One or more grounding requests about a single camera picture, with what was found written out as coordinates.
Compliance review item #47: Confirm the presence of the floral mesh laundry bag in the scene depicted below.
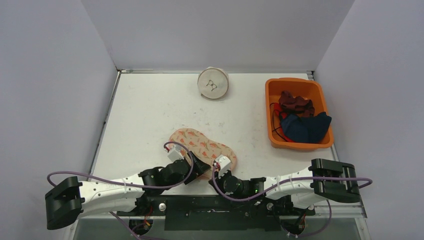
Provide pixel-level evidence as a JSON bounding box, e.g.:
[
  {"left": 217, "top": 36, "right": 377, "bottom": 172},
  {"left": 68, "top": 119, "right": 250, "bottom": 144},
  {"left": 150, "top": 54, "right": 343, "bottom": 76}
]
[{"left": 167, "top": 128, "right": 238, "bottom": 179}]

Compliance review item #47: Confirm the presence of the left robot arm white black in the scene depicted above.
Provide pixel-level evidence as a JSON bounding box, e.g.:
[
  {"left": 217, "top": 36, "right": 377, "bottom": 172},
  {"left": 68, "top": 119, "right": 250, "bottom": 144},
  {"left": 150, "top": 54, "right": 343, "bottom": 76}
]
[{"left": 44, "top": 151, "right": 211, "bottom": 230}]

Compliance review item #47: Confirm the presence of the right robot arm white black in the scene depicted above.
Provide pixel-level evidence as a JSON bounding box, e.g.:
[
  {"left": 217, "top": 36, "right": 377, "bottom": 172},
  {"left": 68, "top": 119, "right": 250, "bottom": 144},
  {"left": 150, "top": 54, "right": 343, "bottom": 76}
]
[{"left": 208, "top": 158, "right": 361, "bottom": 215}]

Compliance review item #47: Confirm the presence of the round white mesh laundry bag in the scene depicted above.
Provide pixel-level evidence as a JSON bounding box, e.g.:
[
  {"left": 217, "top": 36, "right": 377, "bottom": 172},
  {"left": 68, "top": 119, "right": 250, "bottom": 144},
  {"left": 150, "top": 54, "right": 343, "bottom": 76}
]
[{"left": 197, "top": 66, "right": 230, "bottom": 100}]

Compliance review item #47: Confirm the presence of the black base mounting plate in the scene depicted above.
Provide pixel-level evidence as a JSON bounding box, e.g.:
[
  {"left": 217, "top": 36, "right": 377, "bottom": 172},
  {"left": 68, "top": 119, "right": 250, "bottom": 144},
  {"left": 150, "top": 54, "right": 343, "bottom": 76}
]
[{"left": 117, "top": 195, "right": 316, "bottom": 232}]

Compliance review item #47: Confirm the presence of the navy blue garment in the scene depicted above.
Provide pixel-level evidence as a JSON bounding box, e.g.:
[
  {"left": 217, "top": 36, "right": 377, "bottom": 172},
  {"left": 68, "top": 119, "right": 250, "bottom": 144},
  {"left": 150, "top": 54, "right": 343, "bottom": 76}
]
[{"left": 278, "top": 112, "right": 332, "bottom": 144}]

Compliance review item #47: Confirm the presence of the maroon garment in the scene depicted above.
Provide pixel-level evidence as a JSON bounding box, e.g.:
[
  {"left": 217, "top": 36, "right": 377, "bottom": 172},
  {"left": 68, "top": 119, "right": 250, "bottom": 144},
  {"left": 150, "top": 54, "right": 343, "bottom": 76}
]
[{"left": 278, "top": 90, "right": 315, "bottom": 118}]

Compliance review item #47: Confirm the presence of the orange plastic bin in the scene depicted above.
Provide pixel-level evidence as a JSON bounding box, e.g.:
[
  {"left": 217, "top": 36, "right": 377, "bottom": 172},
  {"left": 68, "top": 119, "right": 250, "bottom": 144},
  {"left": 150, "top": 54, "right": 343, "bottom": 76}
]
[{"left": 265, "top": 77, "right": 334, "bottom": 151}]

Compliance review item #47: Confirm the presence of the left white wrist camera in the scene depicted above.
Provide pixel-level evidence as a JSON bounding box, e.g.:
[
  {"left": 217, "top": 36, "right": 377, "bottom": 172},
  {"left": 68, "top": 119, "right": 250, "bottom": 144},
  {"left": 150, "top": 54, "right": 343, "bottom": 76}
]
[{"left": 167, "top": 144, "right": 185, "bottom": 162}]

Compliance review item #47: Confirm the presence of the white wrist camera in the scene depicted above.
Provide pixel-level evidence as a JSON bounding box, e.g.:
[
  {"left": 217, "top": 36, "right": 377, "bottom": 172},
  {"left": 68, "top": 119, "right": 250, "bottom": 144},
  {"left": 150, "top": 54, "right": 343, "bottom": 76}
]
[
  {"left": 213, "top": 154, "right": 232, "bottom": 178},
  {"left": 167, "top": 144, "right": 185, "bottom": 162}
]

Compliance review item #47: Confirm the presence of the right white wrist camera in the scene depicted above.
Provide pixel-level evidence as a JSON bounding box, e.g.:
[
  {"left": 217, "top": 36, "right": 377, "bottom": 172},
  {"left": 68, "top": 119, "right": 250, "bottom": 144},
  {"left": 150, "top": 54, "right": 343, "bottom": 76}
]
[{"left": 213, "top": 154, "right": 232, "bottom": 178}]

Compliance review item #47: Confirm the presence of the red black strappy garment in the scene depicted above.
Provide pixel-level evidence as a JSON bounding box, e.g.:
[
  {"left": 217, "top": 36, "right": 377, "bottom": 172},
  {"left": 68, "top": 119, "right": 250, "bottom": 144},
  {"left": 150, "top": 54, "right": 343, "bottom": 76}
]
[{"left": 269, "top": 102, "right": 294, "bottom": 143}]

